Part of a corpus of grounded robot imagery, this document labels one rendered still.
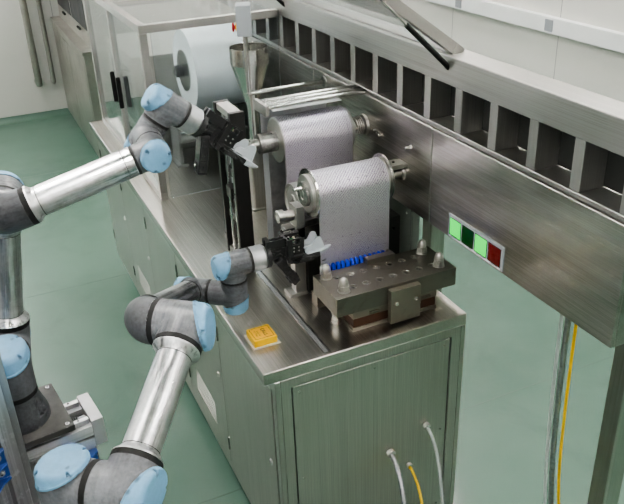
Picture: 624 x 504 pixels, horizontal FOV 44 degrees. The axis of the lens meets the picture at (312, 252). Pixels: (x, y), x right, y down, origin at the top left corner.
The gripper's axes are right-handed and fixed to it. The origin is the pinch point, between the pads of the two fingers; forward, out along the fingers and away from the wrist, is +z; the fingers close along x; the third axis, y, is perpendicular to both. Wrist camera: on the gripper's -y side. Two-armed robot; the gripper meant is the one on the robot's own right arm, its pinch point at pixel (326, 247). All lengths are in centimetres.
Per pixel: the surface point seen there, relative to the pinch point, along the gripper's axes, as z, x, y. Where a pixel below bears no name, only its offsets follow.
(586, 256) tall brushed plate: 30, -73, 23
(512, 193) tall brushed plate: 30, -46, 29
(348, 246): 7.3, -0.2, -1.4
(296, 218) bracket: -6.3, 7.1, 8.1
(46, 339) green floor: -79, 167, -109
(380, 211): 18.4, -0.2, 7.8
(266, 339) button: -26.0, -13.5, -16.9
